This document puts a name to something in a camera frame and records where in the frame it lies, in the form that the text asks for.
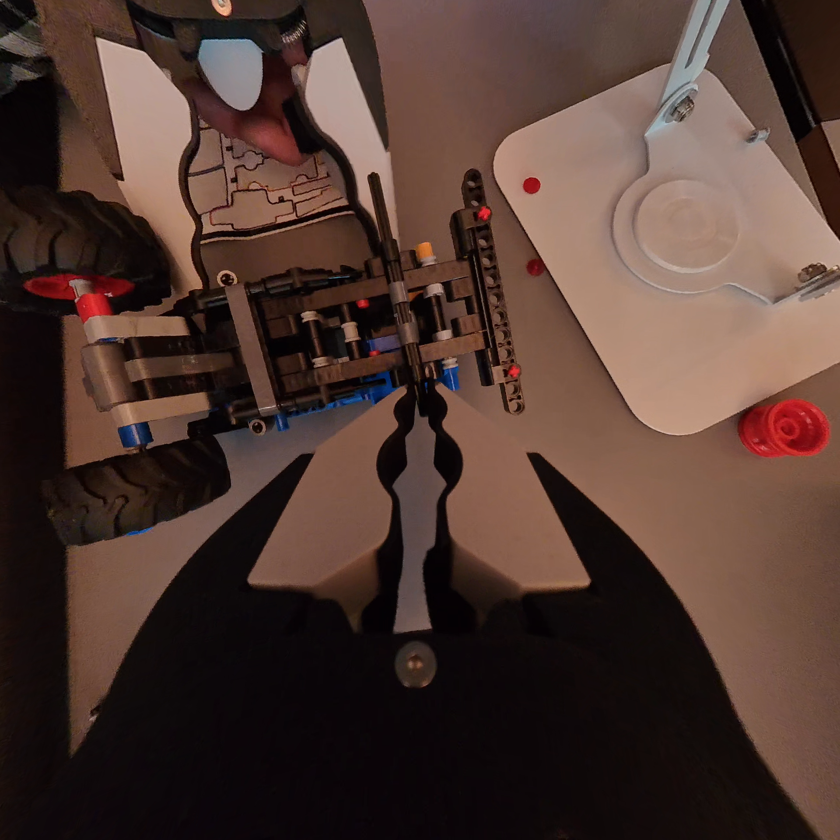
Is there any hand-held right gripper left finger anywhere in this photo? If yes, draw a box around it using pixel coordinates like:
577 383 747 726
246 386 411 634

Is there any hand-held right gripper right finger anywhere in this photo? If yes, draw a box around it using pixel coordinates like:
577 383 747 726
424 385 593 634

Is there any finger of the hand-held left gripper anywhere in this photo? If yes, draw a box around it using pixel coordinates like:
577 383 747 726
292 35 399 256
95 37 211 291

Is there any long black axle rod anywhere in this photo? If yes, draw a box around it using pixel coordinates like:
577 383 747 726
367 172 429 421

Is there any black toy wheel red rim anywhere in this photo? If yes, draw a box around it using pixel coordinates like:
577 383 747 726
0 185 173 317

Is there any toy brick monster truck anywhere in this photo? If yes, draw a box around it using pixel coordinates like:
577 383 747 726
79 168 527 455

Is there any black toy wheel blue rim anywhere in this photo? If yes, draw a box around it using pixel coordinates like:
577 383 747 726
41 433 232 547

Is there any person's left forearm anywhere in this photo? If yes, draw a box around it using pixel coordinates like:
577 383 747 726
0 0 50 93

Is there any grey desk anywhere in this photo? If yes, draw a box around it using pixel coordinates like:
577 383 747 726
59 0 840 840

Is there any person's left hand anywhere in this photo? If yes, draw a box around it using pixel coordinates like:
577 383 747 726
178 60 307 166

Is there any white sticker sheet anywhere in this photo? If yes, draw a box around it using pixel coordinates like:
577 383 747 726
187 125 358 245

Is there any white base metal stand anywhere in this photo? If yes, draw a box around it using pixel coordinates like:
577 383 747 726
492 0 840 436

